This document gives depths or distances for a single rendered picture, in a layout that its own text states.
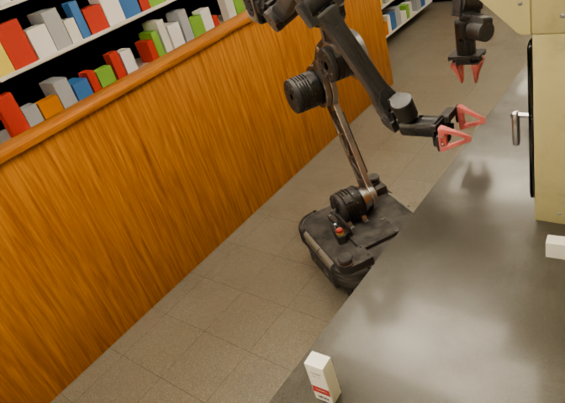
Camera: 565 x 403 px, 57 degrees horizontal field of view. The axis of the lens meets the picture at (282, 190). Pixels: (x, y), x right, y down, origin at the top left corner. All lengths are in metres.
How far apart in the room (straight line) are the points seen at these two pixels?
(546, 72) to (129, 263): 2.22
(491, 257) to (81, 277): 1.98
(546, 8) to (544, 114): 0.23
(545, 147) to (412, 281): 0.42
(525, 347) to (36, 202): 2.04
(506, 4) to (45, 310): 2.26
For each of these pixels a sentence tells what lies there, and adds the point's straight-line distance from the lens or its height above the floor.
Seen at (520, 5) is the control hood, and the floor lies 1.47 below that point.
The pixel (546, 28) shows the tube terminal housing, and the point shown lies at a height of 1.42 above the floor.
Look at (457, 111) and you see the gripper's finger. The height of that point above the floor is 1.18.
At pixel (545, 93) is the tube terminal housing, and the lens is 1.26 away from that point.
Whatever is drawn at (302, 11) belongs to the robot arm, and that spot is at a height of 1.51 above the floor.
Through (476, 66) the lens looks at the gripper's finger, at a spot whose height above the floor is 1.16.
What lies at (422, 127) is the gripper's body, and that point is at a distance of 1.43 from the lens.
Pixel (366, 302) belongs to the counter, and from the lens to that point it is 1.26.
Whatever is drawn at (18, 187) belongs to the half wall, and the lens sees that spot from 2.51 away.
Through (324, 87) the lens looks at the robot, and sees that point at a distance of 2.55.
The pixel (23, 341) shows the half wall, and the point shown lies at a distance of 2.72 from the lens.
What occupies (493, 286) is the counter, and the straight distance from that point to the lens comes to 1.26.
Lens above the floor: 1.82
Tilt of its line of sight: 30 degrees down
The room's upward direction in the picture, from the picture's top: 17 degrees counter-clockwise
